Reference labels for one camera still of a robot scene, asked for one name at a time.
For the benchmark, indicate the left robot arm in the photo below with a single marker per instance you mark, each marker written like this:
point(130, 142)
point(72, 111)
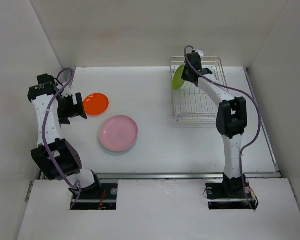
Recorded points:
point(54, 155)

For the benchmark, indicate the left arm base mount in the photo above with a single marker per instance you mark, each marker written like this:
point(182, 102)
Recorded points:
point(104, 199)

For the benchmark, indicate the green plate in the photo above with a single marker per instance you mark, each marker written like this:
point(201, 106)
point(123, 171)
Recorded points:
point(177, 81)

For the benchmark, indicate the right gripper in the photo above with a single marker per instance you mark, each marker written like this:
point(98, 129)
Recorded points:
point(184, 76)

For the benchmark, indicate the aluminium rail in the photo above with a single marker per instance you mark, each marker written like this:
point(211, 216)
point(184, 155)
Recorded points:
point(165, 175)

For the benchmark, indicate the red-orange plate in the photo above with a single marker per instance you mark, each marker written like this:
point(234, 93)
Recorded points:
point(95, 104)

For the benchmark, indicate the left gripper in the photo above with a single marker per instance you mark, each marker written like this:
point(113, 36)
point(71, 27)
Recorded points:
point(73, 110)

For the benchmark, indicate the metal wire dish rack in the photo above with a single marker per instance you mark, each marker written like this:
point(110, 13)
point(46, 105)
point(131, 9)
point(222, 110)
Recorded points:
point(191, 105)

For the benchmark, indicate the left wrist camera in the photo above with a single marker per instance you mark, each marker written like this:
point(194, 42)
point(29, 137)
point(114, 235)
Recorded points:
point(45, 78)

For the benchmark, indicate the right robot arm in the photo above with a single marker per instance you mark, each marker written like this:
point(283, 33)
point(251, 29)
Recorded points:
point(231, 122)

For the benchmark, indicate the blue plate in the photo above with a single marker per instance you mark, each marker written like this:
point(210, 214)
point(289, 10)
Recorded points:
point(137, 140)

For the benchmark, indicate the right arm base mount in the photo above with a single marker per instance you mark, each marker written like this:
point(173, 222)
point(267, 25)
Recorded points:
point(220, 198)

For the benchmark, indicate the pink plate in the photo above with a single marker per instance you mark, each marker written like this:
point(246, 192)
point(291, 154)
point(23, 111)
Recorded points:
point(119, 133)

